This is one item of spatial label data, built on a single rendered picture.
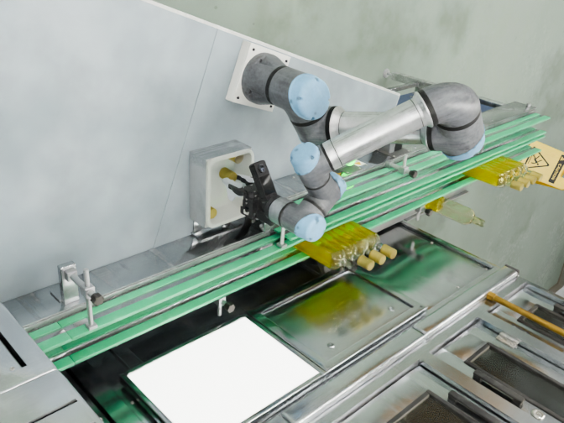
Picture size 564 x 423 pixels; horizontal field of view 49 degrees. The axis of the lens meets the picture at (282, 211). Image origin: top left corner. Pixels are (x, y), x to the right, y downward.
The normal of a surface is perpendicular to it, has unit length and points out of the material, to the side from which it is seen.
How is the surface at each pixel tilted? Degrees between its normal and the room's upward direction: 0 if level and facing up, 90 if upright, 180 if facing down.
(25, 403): 90
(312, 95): 7
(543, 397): 90
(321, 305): 90
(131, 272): 90
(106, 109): 0
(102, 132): 0
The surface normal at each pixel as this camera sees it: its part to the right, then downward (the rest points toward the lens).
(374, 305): 0.07, -0.89
